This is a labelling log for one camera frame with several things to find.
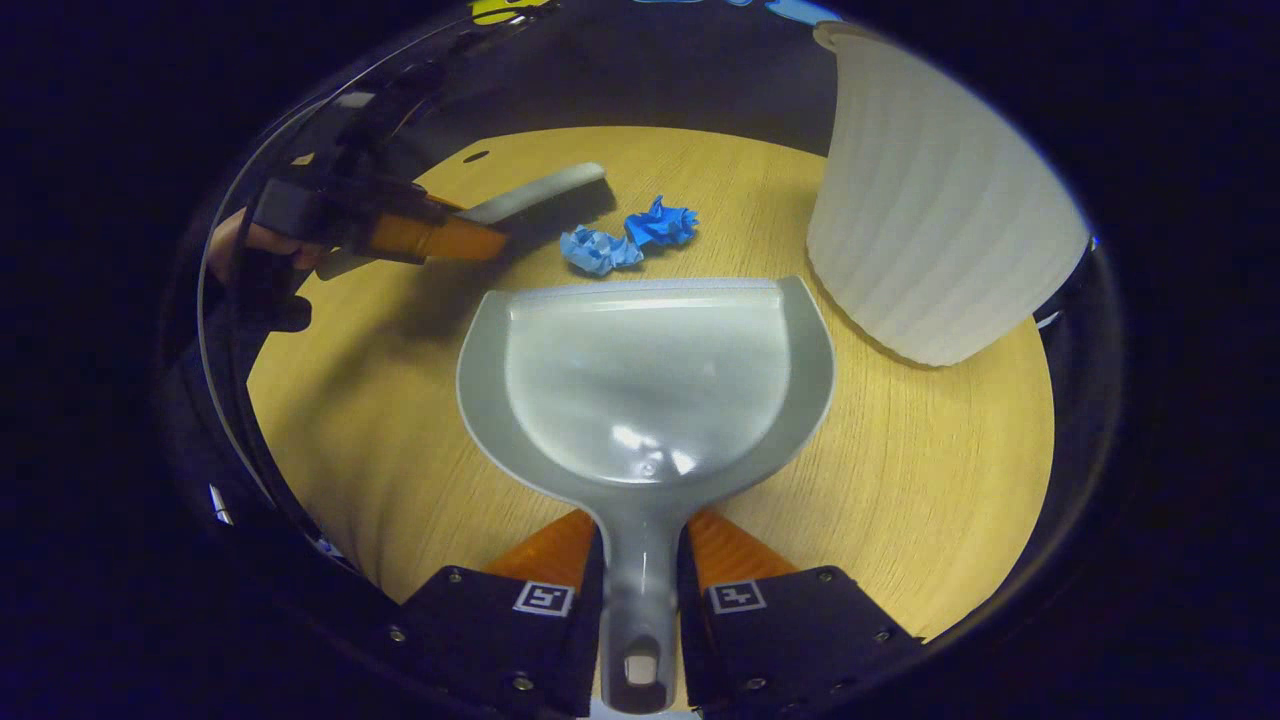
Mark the black backdrop cloth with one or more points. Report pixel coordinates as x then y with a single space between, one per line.
620 80

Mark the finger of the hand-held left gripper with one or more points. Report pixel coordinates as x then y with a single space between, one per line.
385 192
385 228

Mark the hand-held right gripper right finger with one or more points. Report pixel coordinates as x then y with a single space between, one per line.
692 650

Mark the small grey broom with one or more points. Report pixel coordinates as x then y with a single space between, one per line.
545 190

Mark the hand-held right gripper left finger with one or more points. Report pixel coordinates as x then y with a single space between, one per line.
588 650

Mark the dark blue paper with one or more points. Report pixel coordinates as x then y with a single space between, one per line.
660 225

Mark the light blue paper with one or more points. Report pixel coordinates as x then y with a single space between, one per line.
598 250

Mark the white plastic garbage bin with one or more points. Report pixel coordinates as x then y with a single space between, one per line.
930 200

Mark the grey plastic dustpan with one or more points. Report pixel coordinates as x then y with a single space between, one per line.
650 390

